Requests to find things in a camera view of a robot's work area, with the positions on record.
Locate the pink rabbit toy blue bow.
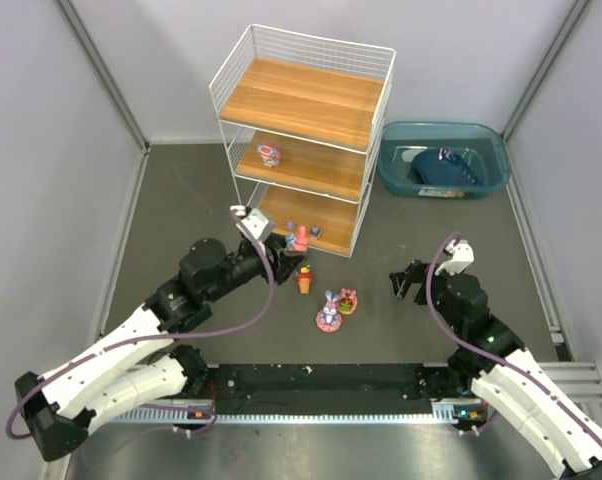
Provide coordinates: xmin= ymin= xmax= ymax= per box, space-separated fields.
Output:
xmin=286 ymin=225 xmax=309 ymax=253

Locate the teal plastic bin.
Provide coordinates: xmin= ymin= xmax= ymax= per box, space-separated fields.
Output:
xmin=377 ymin=121 xmax=511 ymax=199

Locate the yellow bear ice cream cone toy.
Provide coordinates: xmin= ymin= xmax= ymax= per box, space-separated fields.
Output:
xmin=296 ymin=265 xmax=313 ymax=295

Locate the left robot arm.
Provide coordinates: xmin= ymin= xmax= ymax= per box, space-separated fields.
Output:
xmin=15 ymin=233 xmax=306 ymax=462

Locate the pink toy with goggles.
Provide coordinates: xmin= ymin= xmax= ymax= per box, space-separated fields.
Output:
xmin=257 ymin=143 xmax=282 ymax=168

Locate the white wire wooden shelf rack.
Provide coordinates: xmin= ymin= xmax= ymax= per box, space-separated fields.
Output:
xmin=209 ymin=24 xmax=396 ymax=257

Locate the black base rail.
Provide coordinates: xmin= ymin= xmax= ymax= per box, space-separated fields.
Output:
xmin=178 ymin=363 xmax=485 ymax=418

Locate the pink bear donut toy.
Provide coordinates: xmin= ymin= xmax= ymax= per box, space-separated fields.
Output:
xmin=338 ymin=288 xmax=358 ymax=315

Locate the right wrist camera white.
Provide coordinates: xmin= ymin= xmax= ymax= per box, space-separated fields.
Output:
xmin=435 ymin=240 xmax=475 ymax=276

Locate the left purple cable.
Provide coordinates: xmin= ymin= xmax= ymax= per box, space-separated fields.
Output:
xmin=5 ymin=209 xmax=277 ymax=441

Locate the dark blue pouch in bin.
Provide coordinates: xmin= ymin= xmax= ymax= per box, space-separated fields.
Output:
xmin=411 ymin=148 xmax=483 ymax=187

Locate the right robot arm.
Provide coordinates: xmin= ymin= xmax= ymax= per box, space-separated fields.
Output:
xmin=389 ymin=260 xmax=602 ymax=479

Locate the purple bunny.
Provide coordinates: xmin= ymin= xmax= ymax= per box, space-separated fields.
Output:
xmin=315 ymin=290 xmax=342 ymax=333

